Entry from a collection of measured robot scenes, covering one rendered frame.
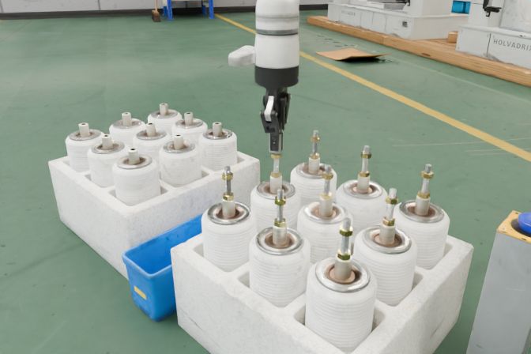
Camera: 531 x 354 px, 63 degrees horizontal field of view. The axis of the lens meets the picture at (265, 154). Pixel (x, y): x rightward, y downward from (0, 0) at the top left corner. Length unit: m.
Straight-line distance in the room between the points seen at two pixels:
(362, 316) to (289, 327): 0.10
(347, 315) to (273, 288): 0.13
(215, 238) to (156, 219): 0.27
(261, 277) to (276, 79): 0.31
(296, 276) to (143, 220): 0.40
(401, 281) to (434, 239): 0.12
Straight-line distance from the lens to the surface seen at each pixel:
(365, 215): 0.83
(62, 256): 1.18
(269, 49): 0.71
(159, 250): 0.98
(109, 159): 1.05
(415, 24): 3.92
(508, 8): 3.43
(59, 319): 1.01
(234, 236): 0.73
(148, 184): 0.97
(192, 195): 1.01
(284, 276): 0.67
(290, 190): 0.83
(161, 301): 0.91
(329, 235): 0.74
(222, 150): 1.08
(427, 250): 0.80
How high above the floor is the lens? 0.64
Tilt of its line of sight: 23 degrees down
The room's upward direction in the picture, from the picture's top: straight up
